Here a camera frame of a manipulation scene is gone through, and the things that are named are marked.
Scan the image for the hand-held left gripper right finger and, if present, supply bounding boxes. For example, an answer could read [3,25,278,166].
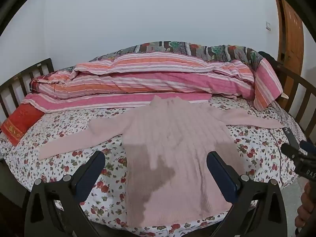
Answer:
[206,151,294,237]

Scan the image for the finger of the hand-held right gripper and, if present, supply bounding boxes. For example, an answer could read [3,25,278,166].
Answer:
[300,140,316,154]
[283,127,300,151]

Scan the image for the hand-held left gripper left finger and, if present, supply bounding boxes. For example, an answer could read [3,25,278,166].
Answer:
[24,150,106,237]

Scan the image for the pink knit sweater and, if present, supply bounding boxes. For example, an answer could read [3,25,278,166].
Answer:
[38,95,284,228]

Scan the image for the person's right hand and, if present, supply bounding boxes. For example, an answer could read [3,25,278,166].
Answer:
[296,181,316,236]

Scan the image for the floral bed sheet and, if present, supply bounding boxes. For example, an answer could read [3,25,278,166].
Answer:
[0,96,307,237]

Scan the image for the dark cloth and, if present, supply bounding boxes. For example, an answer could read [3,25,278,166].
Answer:
[258,51,280,65]

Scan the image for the red embroidered pillow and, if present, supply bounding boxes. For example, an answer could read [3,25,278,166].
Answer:
[1,103,45,147]

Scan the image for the brown wooden door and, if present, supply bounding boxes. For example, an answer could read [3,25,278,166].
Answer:
[273,0,305,102]

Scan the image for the pink striped quilt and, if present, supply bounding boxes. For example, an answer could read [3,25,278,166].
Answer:
[21,54,283,113]

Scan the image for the dark wooden headboard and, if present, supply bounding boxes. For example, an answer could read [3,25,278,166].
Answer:
[0,58,55,129]

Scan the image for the floral patchwork quilt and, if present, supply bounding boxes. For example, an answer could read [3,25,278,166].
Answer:
[89,40,264,63]

